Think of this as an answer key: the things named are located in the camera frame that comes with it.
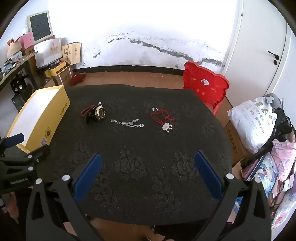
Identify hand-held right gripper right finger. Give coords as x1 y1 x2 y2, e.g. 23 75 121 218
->
194 151 271 241

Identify pile of small desk clutter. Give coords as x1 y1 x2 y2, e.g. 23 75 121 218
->
0 57 22 75

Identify red bead bracelet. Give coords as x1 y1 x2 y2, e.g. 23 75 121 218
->
81 105 96 117

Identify black wrist watch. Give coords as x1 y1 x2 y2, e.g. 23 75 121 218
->
86 101 107 126

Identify red plastic stool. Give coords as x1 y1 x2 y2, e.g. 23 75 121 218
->
183 61 230 115

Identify pink gift box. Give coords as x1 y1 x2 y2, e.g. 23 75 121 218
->
18 32 35 50

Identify colourful printed box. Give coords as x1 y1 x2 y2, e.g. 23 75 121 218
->
245 153 279 197

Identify black subwoofer box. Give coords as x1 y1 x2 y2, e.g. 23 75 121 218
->
11 93 31 113

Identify white door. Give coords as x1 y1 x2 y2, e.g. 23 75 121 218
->
222 0 296 102

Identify person's left hand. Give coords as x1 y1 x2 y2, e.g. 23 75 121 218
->
5 192 20 223

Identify dark round table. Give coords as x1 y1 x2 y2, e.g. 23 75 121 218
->
5 85 233 226

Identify brown paper bag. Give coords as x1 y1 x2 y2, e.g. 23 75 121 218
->
61 42 82 65

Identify red cord pendant necklace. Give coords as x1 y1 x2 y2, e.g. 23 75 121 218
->
151 108 174 133

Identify dark red cloth bag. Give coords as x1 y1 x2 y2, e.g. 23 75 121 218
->
69 74 86 87

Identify yellow cardboard box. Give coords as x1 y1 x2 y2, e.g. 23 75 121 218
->
6 85 71 154

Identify white framed board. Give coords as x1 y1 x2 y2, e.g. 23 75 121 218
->
27 11 53 43

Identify black desk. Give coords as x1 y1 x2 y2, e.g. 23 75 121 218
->
0 50 38 112

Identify white gift bag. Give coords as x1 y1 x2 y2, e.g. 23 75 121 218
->
35 38 63 68

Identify beige bag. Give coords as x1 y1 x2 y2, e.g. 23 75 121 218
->
6 38 23 58

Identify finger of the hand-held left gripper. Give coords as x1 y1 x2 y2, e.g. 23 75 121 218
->
0 133 25 158
0 146 51 173

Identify black speaker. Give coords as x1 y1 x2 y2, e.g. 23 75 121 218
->
10 77 33 94

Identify white printed plastic bag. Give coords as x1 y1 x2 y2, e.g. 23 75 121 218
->
228 96 278 154

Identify pink printed packets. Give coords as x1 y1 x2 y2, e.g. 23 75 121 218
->
270 139 296 186

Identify black door handle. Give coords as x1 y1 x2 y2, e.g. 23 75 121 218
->
268 50 280 65

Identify brown cardboard box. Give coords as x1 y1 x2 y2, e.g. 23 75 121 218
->
217 97 252 166

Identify dark grey clothes pile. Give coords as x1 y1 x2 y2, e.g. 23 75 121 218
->
266 93 296 139

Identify tall cardboard box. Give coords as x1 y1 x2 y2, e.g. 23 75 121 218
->
52 67 74 87

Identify silver chain bracelet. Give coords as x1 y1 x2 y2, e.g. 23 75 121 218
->
110 118 144 128

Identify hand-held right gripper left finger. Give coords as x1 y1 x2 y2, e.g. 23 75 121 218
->
25 152 109 241

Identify flat yellow gift box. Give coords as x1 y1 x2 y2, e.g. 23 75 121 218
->
44 61 70 77

